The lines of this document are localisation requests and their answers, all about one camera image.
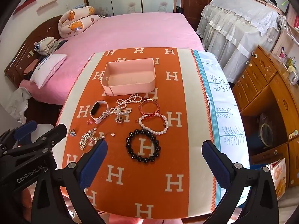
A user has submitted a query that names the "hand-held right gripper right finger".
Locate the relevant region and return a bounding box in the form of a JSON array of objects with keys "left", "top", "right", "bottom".
[{"left": 202, "top": 140, "right": 279, "bottom": 224}]

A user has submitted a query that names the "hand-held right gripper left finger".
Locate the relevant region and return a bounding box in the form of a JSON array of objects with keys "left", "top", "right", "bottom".
[{"left": 31, "top": 139, "right": 108, "bottom": 224}]

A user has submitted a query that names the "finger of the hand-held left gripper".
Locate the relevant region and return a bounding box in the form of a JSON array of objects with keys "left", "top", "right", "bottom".
[
  {"left": 1, "top": 121, "right": 37, "bottom": 143},
  {"left": 21, "top": 124, "right": 68, "bottom": 155}
]

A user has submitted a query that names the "gold leaf brooch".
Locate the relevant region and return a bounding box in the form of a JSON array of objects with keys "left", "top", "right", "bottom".
[{"left": 79, "top": 131, "right": 99, "bottom": 150}]

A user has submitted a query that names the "black bead bracelet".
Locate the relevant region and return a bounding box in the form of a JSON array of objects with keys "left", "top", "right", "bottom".
[{"left": 125, "top": 129, "right": 161, "bottom": 163}]

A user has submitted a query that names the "white smartwatch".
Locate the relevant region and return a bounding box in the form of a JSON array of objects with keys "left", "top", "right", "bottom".
[{"left": 90, "top": 100, "right": 110, "bottom": 124}]

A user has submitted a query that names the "silver pearl hair clip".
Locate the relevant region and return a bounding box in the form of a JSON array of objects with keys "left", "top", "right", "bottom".
[{"left": 114, "top": 107, "right": 132, "bottom": 116}]

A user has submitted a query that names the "pearl bracelet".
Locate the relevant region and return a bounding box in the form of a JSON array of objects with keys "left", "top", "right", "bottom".
[{"left": 138, "top": 113, "right": 169, "bottom": 136}]

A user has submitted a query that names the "pearl necklace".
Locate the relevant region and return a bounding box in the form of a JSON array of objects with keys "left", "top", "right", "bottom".
[{"left": 109, "top": 93, "right": 144, "bottom": 115}]

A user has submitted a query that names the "red bangle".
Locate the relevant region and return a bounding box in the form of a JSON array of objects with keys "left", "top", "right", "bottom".
[{"left": 139, "top": 98, "right": 161, "bottom": 117}]

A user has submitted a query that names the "pink storage box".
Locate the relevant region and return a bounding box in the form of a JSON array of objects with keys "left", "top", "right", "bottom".
[{"left": 101, "top": 58, "right": 156, "bottom": 97}]

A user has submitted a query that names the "white crumpled cloth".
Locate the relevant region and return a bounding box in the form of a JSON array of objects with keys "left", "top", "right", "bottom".
[{"left": 6, "top": 86, "right": 32, "bottom": 125}]

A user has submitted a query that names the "orange monogram blanket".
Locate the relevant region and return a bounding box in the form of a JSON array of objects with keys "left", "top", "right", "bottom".
[{"left": 56, "top": 48, "right": 219, "bottom": 220}]

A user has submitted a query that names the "dark round appliance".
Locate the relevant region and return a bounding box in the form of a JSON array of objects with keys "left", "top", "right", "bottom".
[{"left": 258, "top": 114, "right": 275, "bottom": 148}]

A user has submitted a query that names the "orange printed carton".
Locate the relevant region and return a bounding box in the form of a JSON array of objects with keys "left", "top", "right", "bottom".
[{"left": 266, "top": 158, "right": 287, "bottom": 199}]

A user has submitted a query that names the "white blue floral tablecloth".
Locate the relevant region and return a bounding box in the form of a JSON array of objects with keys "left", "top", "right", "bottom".
[{"left": 192, "top": 49, "right": 251, "bottom": 215}]

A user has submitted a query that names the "white pillow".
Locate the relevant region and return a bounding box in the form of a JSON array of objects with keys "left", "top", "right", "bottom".
[{"left": 30, "top": 54, "right": 68, "bottom": 89}]

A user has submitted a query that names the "wooden headboard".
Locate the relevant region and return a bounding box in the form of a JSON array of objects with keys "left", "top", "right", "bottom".
[{"left": 4, "top": 15, "right": 63, "bottom": 84}]

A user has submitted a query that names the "stack of folded clothes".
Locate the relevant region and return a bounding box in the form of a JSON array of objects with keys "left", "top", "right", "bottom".
[{"left": 34, "top": 37, "right": 68, "bottom": 56}]

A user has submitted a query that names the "wooden dresser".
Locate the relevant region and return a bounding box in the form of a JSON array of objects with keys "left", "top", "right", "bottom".
[{"left": 232, "top": 45, "right": 299, "bottom": 192}]

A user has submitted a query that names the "bear print rolled quilt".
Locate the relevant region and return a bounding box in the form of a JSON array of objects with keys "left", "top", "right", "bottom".
[{"left": 58, "top": 6, "right": 100, "bottom": 38}]

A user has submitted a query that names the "small white device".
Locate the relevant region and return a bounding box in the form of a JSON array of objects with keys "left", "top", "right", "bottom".
[{"left": 288, "top": 72, "right": 299, "bottom": 85}]

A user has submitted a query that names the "pink bed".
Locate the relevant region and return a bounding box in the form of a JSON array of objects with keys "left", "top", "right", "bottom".
[{"left": 20, "top": 13, "right": 206, "bottom": 105}]

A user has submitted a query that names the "white lace furniture cover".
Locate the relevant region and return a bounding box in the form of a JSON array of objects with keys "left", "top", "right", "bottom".
[{"left": 196, "top": 0, "right": 284, "bottom": 62}]

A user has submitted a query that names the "light wooden bookshelf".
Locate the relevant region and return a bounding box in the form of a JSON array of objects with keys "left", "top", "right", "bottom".
[{"left": 272, "top": 3, "right": 299, "bottom": 60}]

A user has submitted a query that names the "pile of books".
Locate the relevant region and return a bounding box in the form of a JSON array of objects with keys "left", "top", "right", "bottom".
[{"left": 250, "top": 0, "right": 284, "bottom": 12}]

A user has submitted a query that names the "red wall decoration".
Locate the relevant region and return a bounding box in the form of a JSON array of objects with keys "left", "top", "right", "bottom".
[{"left": 13, "top": 0, "right": 41, "bottom": 15}]

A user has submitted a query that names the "pale wall decoration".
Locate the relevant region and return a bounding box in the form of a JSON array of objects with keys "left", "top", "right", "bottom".
[{"left": 36, "top": 0, "right": 59, "bottom": 14}]

